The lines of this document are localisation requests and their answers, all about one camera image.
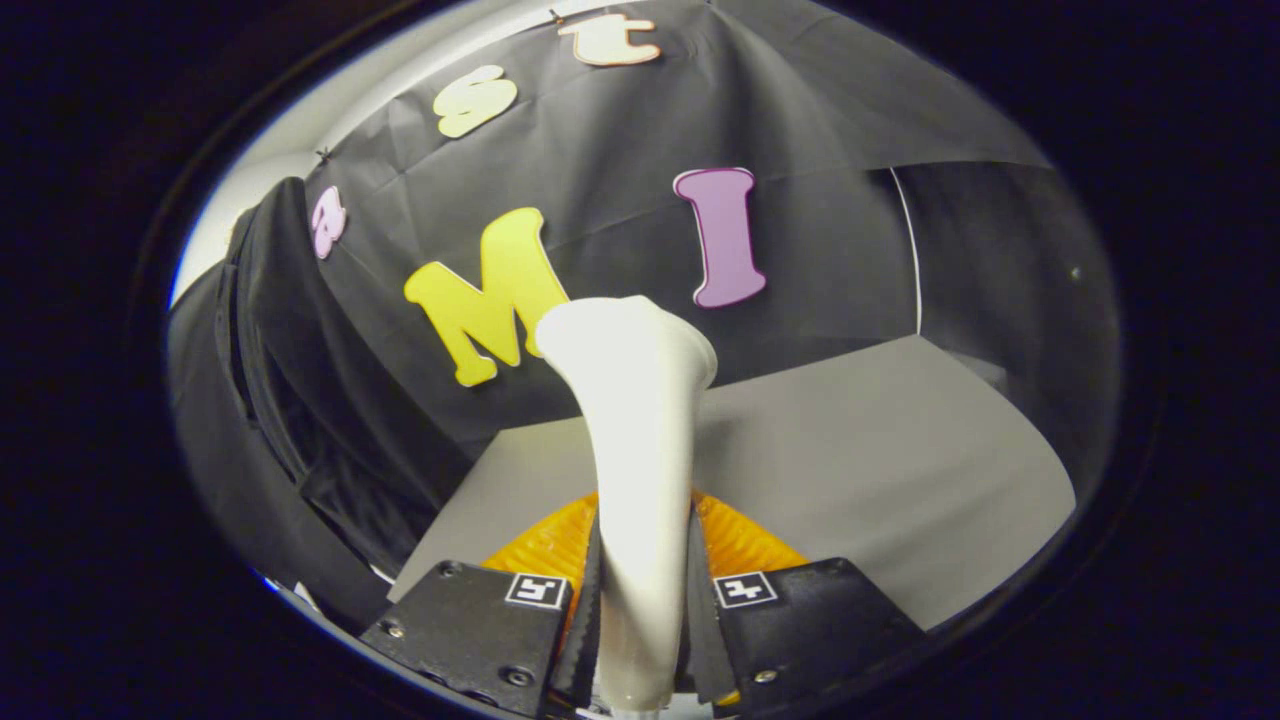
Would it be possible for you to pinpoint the white wall cord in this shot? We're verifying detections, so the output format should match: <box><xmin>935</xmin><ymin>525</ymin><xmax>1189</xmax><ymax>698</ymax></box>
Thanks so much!
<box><xmin>888</xmin><ymin>165</ymin><xmax>923</xmax><ymax>338</ymax></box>

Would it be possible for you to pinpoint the grey cabinet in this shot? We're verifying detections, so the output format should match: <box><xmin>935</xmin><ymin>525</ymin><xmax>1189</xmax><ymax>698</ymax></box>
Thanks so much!
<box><xmin>388</xmin><ymin>335</ymin><xmax>1079</xmax><ymax>633</ymax></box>

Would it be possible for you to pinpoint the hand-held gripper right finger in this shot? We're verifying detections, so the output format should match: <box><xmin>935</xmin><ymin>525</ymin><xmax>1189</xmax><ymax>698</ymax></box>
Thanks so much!
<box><xmin>685</xmin><ymin>490</ymin><xmax>926</xmax><ymax>713</ymax></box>

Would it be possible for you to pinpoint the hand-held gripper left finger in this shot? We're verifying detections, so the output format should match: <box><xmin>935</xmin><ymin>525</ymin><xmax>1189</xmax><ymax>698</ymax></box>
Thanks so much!
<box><xmin>360</xmin><ymin>490</ymin><xmax>604</xmax><ymax>719</ymax></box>

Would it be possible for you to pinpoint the black backdrop cloth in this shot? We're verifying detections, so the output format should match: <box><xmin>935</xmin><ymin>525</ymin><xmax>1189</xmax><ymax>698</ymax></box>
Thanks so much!
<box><xmin>165</xmin><ymin>0</ymin><xmax>1121</xmax><ymax>631</ymax></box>

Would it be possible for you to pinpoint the white garment steamer head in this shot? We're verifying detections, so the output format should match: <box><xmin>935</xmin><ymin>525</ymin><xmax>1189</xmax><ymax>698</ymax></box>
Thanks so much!
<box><xmin>535</xmin><ymin>295</ymin><xmax>719</xmax><ymax>713</ymax></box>

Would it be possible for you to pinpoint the black jacket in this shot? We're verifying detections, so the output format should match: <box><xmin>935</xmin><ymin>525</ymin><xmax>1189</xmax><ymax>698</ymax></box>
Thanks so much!
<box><xmin>215</xmin><ymin>178</ymin><xmax>476</xmax><ymax>591</ymax></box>

